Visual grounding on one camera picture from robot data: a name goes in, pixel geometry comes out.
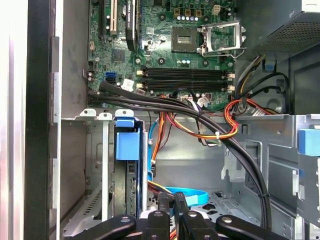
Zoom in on black cable bundle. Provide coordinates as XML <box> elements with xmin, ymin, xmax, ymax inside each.
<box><xmin>88</xmin><ymin>81</ymin><xmax>273</xmax><ymax>231</ymax></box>

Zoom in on CPU socket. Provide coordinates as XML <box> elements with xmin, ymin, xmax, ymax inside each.
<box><xmin>171</xmin><ymin>25</ymin><xmax>201</xmax><ymax>53</ymax></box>

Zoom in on grey power supply unit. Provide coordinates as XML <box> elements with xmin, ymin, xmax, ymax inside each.
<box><xmin>234</xmin><ymin>0</ymin><xmax>320</xmax><ymax>58</ymax></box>

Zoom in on orange red wire bundle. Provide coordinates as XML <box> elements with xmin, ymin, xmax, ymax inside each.
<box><xmin>169</xmin><ymin>96</ymin><xmax>273</xmax><ymax>151</ymax></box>

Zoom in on metal locking lever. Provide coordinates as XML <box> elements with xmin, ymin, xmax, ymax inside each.
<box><xmin>202</xmin><ymin>47</ymin><xmax>246</xmax><ymax>60</ymax></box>

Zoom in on black open PC case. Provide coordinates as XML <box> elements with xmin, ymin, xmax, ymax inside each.
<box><xmin>0</xmin><ymin>0</ymin><xmax>320</xmax><ymax>240</ymax></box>

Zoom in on grey metal drive cage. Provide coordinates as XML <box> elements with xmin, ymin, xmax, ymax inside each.
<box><xmin>221</xmin><ymin>113</ymin><xmax>320</xmax><ymax>240</ymax></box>

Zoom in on yellow black power wires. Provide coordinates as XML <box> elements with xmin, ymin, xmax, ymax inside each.
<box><xmin>234</xmin><ymin>54</ymin><xmax>266</xmax><ymax>101</ymax></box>

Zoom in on orange disk power wire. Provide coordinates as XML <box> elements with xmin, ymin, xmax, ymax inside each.
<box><xmin>147</xmin><ymin>111</ymin><xmax>177</xmax><ymax>201</ymax></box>

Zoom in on hard disk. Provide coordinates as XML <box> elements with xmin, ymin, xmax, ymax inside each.
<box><xmin>112</xmin><ymin>116</ymin><xmax>149</xmax><ymax>221</ymax></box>

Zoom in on green motherboard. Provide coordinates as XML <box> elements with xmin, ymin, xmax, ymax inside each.
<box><xmin>87</xmin><ymin>0</ymin><xmax>237</xmax><ymax>111</ymax></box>

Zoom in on black graphics card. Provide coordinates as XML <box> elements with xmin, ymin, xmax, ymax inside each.
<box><xmin>124</xmin><ymin>0</ymin><xmax>141</xmax><ymax>53</ymax></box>

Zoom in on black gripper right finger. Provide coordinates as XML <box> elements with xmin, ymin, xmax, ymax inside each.
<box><xmin>174</xmin><ymin>191</ymin><xmax>286</xmax><ymax>240</ymax></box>

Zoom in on black RAM slot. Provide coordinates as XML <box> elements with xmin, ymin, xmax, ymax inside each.
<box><xmin>136</xmin><ymin>78</ymin><xmax>236</xmax><ymax>85</ymax></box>
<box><xmin>136</xmin><ymin>71</ymin><xmax>236</xmax><ymax>78</ymax></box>
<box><xmin>136</xmin><ymin>84</ymin><xmax>236</xmax><ymax>92</ymax></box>
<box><xmin>136</xmin><ymin>65</ymin><xmax>236</xmax><ymax>72</ymax></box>

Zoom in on black expansion slot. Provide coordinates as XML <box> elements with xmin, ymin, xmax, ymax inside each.
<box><xmin>98</xmin><ymin>0</ymin><xmax>106</xmax><ymax>40</ymax></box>

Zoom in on metal socket cover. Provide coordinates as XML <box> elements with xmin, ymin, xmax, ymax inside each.
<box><xmin>198</xmin><ymin>21</ymin><xmax>245</xmax><ymax>59</ymax></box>

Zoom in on blue data wire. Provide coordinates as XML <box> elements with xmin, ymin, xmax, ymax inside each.
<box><xmin>147</xmin><ymin>118</ymin><xmax>209</xmax><ymax>208</ymax></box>

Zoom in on beige expansion slot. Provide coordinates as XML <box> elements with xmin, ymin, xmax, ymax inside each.
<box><xmin>109</xmin><ymin>0</ymin><xmax>119</xmax><ymax>36</ymax></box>

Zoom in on blue plastic drive latch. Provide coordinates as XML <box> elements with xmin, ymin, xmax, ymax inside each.
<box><xmin>297</xmin><ymin>128</ymin><xmax>320</xmax><ymax>157</ymax></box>

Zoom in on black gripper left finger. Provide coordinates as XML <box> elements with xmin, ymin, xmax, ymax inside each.
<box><xmin>63</xmin><ymin>191</ymin><xmax>171</xmax><ymax>240</ymax></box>

